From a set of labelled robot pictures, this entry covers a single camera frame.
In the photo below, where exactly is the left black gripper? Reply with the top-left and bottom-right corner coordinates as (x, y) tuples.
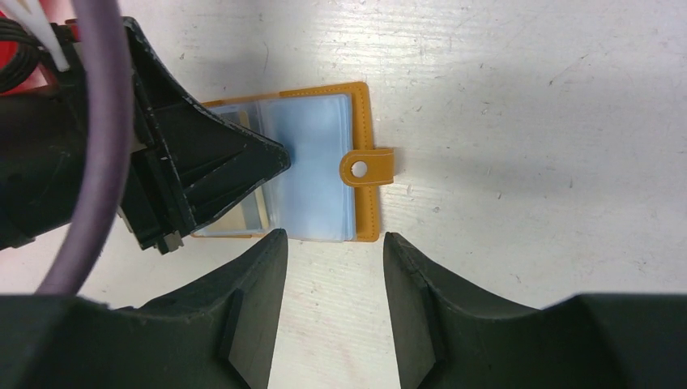
(0, 21), (135, 252)

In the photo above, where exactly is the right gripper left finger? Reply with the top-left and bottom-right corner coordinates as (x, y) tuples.
(1, 229), (288, 388)

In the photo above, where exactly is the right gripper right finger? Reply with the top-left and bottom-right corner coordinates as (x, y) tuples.
(383, 233), (686, 388)

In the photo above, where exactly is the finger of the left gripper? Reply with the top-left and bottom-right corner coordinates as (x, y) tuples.
(121, 17), (291, 254)

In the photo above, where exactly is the yellow leather card holder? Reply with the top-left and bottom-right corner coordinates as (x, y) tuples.
(206, 81), (395, 242)

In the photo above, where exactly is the red plastic compartment tray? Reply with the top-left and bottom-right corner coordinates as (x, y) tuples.
(1, 1), (83, 95)

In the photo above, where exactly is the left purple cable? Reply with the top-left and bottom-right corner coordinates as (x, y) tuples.
(32, 0), (135, 297)

